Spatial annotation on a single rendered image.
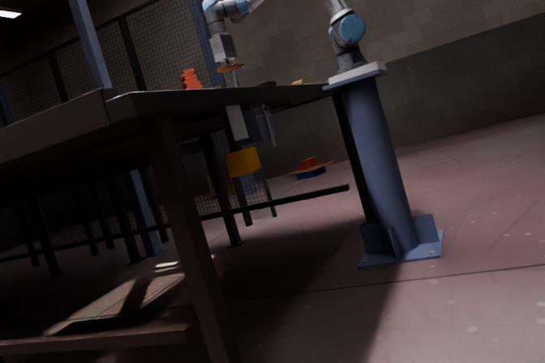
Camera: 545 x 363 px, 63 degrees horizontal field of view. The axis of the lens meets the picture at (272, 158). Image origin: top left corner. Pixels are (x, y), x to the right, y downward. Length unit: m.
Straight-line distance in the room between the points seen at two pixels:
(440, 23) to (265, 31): 2.62
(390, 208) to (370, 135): 0.36
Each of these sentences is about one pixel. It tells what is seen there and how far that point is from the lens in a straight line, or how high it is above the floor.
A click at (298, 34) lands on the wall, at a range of 7.22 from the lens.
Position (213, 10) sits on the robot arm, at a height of 1.31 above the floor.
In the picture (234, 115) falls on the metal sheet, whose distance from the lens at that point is 1.53.
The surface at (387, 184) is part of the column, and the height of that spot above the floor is 0.35.
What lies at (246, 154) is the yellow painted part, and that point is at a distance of 1.47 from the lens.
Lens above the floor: 0.73
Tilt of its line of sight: 3 degrees down
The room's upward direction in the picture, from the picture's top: 16 degrees counter-clockwise
